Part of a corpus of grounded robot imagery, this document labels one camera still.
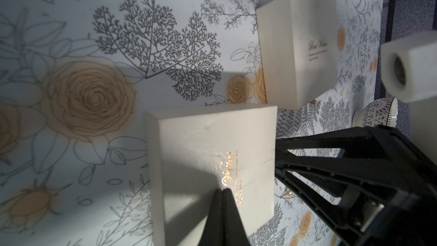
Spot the floral table cloth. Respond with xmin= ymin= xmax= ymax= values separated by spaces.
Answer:
xmin=1 ymin=0 xmax=384 ymax=246

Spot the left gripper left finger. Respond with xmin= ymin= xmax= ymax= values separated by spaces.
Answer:
xmin=198 ymin=189 xmax=224 ymax=246

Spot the cream jewelry box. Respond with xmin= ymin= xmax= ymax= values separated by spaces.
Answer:
xmin=145 ymin=104 xmax=278 ymax=246
xmin=256 ymin=0 xmax=338 ymax=110

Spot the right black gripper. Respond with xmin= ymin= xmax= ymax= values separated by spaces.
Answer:
xmin=274 ymin=126 xmax=437 ymax=246

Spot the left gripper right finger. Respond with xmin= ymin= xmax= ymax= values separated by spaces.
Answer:
xmin=222 ymin=189 xmax=250 ymax=246

